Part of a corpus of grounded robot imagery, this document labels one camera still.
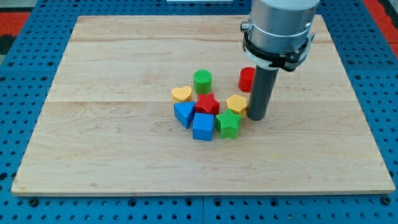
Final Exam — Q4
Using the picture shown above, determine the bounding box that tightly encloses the blue cube block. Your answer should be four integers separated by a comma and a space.
192, 113, 214, 141

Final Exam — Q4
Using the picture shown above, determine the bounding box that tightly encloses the yellow hexagon block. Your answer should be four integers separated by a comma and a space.
226, 95, 248, 117

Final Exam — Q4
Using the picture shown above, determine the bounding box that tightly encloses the wooden board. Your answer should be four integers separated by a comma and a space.
11, 15, 395, 197

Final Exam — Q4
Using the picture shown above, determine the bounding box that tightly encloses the red cylinder block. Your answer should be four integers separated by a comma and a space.
238, 67, 256, 93

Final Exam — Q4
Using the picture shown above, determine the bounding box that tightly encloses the green star block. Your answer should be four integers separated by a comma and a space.
215, 109, 242, 139

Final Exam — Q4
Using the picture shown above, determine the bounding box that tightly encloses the blue triangle block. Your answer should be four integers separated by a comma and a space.
174, 101, 195, 129

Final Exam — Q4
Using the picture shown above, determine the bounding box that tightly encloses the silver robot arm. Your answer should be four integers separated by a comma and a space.
241, 0, 320, 72

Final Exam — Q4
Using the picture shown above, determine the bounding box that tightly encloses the red star block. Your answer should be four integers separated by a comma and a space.
194, 93, 220, 115

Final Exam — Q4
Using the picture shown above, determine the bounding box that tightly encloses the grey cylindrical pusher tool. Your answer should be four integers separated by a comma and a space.
247, 66, 279, 121

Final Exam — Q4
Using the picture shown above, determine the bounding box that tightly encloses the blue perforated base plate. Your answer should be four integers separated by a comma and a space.
1, 0, 397, 223

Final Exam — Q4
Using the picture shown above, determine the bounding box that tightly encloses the green cylinder block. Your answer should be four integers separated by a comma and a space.
193, 70, 213, 94

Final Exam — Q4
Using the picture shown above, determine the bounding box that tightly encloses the yellow heart block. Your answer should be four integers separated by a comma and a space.
171, 86, 192, 103

